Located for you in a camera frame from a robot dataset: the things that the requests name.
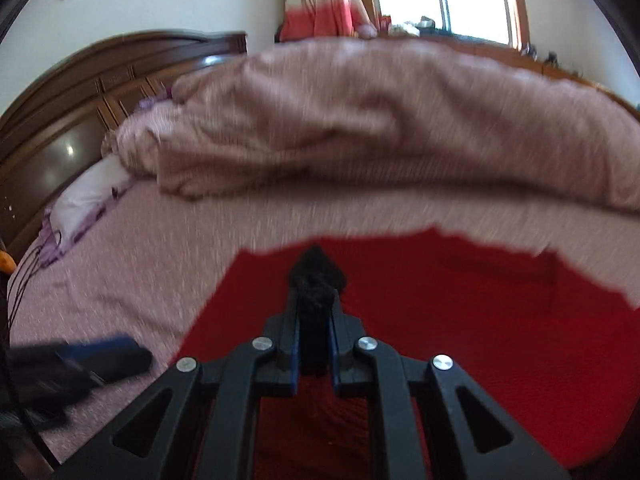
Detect red knitted sweater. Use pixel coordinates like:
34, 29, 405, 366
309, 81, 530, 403
172, 227, 640, 480

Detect cream and red curtain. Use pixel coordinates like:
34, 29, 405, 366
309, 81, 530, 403
277, 0, 373, 43

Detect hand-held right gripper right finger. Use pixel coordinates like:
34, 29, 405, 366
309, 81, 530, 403
327, 307, 571, 480

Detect white purple pillow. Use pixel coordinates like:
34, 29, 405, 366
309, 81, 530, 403
47, 152, 136, 248

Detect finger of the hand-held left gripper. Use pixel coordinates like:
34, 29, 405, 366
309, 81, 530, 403
56, 335, 154, 387

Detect dark wooden headboard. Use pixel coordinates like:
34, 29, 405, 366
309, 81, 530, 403
0, 30, 248, 261

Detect pink floral quilt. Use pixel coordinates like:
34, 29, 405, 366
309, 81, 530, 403
102, 40, 640, 218

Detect black fuzzy cloth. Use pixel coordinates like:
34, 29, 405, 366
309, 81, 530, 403
287, 245, 348, 376

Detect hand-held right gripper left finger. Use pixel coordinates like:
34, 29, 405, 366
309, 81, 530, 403
52, 305, 301, 480

